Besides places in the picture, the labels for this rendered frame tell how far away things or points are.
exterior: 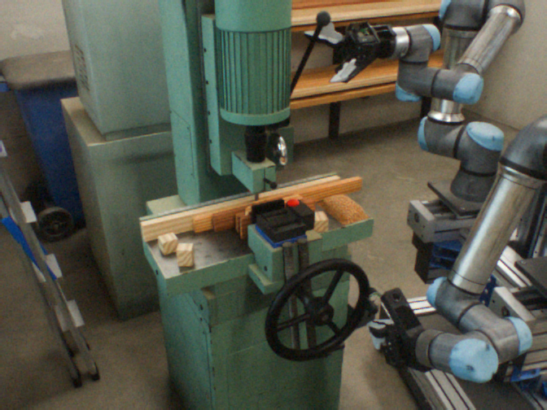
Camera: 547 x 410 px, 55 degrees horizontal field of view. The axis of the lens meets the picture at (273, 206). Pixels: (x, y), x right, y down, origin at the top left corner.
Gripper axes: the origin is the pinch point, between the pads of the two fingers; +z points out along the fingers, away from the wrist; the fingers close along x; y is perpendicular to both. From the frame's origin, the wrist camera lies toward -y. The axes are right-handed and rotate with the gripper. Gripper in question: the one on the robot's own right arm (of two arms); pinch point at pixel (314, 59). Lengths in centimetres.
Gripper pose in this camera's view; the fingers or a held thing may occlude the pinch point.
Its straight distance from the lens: 130.2
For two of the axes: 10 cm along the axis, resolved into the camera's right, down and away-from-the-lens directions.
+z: -8.9, 2.3, -4.0
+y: 2.6, -4.6, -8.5
